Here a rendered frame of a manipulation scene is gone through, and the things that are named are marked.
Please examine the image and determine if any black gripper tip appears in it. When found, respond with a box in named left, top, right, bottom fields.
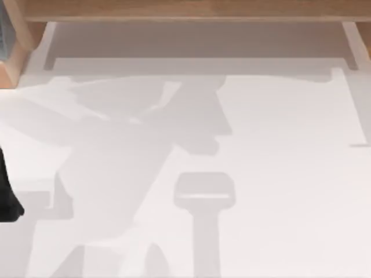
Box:
left=0, top=148, right=25, bottom=224

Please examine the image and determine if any pale wooden drawer front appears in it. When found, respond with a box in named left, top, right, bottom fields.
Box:
left=0, top=0, right=47, bottom=89

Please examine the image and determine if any wooden cupboard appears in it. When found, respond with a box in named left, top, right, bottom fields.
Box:
left=16, top=0, right=371, bottom=58

